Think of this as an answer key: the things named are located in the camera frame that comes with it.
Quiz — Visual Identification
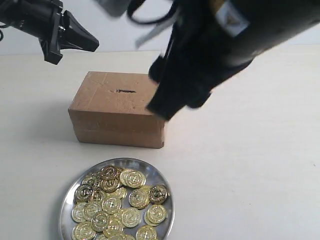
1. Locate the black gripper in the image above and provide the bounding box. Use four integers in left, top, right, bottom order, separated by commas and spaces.
146, 0, 251, 121

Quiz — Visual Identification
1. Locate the gold coin lower right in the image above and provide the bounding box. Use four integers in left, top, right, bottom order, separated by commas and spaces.
135, 225, 157, 240

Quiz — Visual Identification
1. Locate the brown cardboard slotted box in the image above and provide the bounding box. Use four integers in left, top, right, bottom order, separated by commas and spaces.
68, 71, 166, 149

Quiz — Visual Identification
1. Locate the gold coin middle right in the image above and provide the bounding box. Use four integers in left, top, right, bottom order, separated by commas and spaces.
128, 189, 150, 209

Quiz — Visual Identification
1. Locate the dark gold coin on top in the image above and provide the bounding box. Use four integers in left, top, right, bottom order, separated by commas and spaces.
100, 165, 118, 181

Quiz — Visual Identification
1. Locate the gold coin bottom left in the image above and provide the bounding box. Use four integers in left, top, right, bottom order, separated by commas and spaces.
71, 221, 97, 240

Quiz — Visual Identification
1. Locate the round steel plate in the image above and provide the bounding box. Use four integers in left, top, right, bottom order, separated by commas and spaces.
58, 157, 175, 240

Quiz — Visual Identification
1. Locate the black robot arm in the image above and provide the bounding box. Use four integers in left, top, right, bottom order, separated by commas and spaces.
0, 0, 320, 120

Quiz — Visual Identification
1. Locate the gold coin upper left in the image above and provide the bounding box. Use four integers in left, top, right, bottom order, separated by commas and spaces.
74, 184, 94, 203

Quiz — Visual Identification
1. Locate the gold coin lower centre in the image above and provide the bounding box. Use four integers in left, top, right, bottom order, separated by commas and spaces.
121, 207, 141, 228

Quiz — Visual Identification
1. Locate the gold coin right edge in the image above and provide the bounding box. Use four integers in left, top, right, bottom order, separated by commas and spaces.
146, 204, 167, 224

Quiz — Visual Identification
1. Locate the gold coin upper right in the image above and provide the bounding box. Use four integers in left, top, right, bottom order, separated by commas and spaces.
124, 170, 146, 189

